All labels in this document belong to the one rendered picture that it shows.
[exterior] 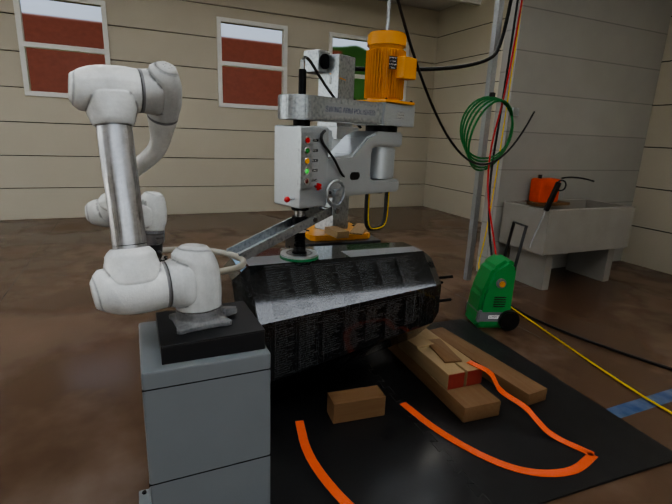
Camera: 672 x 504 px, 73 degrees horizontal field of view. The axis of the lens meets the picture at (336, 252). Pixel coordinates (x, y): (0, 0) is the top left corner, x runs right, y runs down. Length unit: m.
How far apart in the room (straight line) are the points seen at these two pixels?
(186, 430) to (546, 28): 5.04
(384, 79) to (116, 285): 1.98
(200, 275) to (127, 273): 0.22
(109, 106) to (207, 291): 0.63
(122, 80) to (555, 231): 4.26
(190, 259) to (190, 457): 0.65
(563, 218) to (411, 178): 5.55
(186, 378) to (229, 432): 0.26
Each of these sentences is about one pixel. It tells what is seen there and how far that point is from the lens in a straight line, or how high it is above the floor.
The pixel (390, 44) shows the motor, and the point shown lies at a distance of 2.90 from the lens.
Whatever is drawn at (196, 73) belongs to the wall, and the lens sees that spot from 8.54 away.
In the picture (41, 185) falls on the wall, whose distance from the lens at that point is 8.59.
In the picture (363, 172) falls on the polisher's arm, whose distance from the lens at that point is 2.70.
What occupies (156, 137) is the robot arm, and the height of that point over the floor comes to 1.48.
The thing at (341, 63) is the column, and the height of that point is 1.99.
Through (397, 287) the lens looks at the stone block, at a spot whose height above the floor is 0.66.
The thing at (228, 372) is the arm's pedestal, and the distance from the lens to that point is 1.55.
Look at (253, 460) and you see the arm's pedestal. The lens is 1.76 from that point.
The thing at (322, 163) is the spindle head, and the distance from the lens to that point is 2.44.
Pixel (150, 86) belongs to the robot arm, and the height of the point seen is 1.63.
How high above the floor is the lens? 1.51
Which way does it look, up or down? 15 degrees down
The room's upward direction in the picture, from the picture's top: 2 degrees clockwise
